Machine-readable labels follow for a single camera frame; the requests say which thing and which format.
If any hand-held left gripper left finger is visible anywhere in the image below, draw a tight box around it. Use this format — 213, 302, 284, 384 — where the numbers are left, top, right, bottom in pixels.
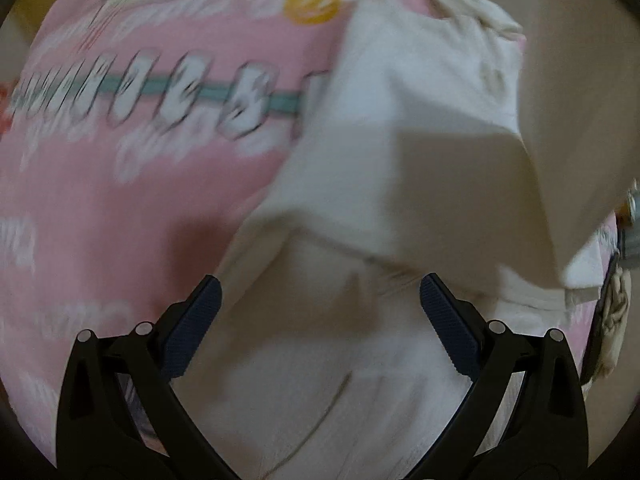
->
56, 275, 236, 480

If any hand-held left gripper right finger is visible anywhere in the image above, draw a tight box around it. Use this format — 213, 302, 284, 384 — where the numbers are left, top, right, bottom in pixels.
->
419, 273, 590, 480

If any white fleece garment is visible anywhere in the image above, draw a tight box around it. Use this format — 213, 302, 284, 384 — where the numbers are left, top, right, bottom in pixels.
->
165, 0, 640, 480

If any pink printed blanket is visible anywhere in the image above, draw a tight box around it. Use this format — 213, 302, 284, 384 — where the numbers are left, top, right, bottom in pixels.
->
0, 0, 631, 461

